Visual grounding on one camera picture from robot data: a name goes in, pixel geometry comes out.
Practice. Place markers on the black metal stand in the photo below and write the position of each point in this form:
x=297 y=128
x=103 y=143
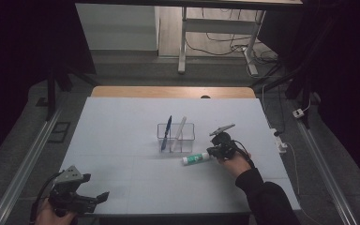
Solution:
x=51 y=93
x=296 y=84

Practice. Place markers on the clear plastic organizer box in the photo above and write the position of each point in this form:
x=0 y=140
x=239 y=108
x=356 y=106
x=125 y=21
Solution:
x=189 y=140

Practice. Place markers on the person's left hand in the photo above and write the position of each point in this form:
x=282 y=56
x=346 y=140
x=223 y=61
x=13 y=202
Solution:
x=45 y=215

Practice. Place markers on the green and white glue stick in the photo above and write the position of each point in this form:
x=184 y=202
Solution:
x=195 y=158

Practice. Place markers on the person's right hand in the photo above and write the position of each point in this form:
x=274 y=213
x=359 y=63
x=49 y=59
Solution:
x=237 y=165

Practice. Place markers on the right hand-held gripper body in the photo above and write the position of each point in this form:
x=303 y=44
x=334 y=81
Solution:
x=226 y=146

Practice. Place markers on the white metal desk frame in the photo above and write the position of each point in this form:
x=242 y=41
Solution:
x=182 y=47

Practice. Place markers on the white power strip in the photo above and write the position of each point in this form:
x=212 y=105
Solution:
x=279 y=142

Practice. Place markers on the small white adapter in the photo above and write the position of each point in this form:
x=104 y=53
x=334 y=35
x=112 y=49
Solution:
x=298 y=113

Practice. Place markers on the blue pen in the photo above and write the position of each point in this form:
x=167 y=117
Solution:
x=167 y=129

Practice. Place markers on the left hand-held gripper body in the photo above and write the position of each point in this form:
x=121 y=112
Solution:
x=68 y=193

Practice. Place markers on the aluminium floor rail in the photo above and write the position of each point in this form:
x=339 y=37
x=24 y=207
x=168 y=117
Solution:
x=25 y=162
x=325 y=168

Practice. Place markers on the white pen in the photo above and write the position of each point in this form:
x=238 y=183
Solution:
x=178 y=132

